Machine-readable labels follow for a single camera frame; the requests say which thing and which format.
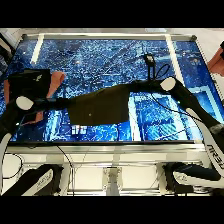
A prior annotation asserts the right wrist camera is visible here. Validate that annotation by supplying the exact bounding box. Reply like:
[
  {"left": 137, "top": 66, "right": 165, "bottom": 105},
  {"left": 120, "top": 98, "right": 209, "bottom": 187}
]
[{"left": 143, "top": 53, "right": 157, "bottom": 82}]

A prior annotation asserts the person's forearm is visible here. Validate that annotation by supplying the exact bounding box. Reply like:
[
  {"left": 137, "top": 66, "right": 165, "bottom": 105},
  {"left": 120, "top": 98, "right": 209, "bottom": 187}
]
[{"left": 207, "top": 41, "right": 224, "bottom": 77}]

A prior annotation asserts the black cable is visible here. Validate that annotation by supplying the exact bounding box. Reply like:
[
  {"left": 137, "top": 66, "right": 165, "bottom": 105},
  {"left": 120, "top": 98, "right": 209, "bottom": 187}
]
[
  {"left": 0, "top": 153, "right": 25, "bottom": 181},
  {"left": 54, "top": 144, "right": 76, "bottom": 196},
  {"left": 149, "top": 92, "right": 205, "bottom": 123},
  {"left": 153, "top": 63, "right": 172, "bottom": 83}
]

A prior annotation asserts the black T-shirt with print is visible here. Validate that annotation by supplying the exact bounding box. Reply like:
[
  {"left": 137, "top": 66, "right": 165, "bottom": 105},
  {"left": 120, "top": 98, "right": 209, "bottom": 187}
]
[{"left": 7, "top": 68, "right": 53, "bottom": 101}]

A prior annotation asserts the black garment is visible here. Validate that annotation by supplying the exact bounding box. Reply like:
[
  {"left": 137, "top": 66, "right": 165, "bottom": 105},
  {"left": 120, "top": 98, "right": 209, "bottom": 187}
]
[{"left": 61, "top": 80, "right": 152, "bottom": 127}]

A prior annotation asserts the orange-brown garment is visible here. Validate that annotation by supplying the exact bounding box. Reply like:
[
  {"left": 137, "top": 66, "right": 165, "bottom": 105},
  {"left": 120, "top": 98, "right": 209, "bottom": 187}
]
[{"left": 3, "top": 70, "right": 67, "bottom": 126}]

